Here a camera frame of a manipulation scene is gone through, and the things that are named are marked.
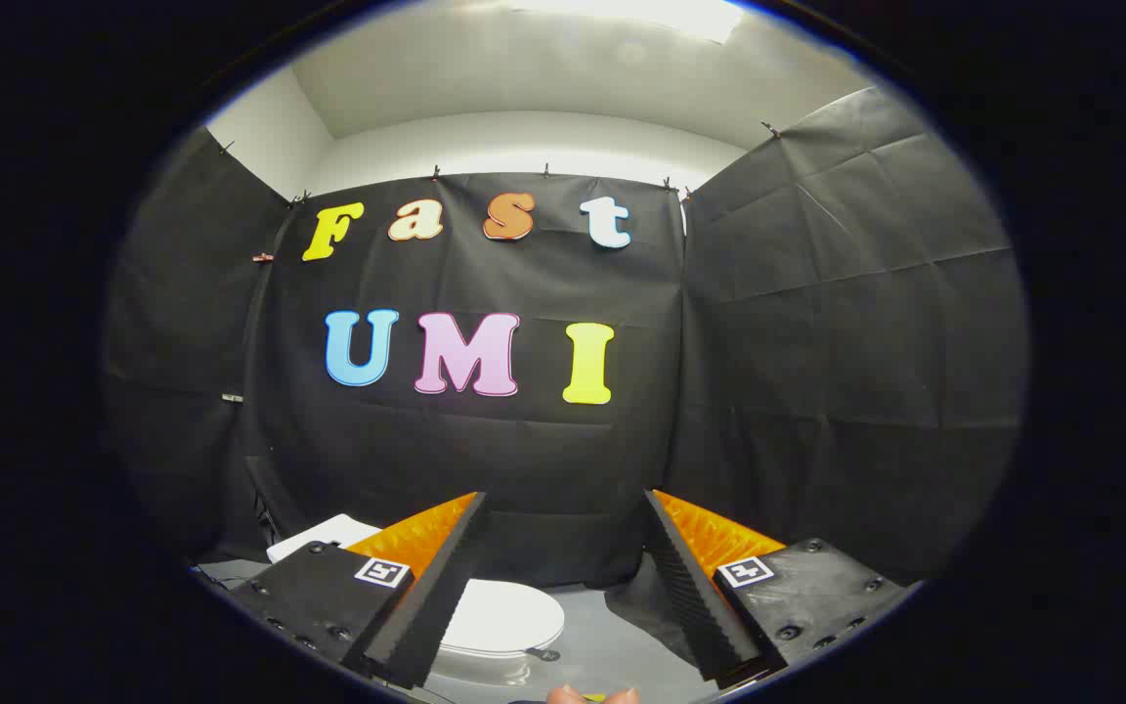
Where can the white toilet tank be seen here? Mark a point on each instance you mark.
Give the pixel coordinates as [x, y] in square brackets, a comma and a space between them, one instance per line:
[324, 536]

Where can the black backdrop cloth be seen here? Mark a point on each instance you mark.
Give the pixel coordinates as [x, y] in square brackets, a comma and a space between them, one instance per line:
[524, 450]

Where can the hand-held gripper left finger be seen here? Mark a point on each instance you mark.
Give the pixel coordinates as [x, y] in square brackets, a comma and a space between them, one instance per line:
[436, 596]

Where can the white toilet bowl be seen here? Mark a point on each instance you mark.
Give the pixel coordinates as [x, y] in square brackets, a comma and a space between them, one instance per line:
[475, 670]

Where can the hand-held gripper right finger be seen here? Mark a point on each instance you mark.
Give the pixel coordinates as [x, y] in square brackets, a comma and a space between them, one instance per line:
[690, 596]

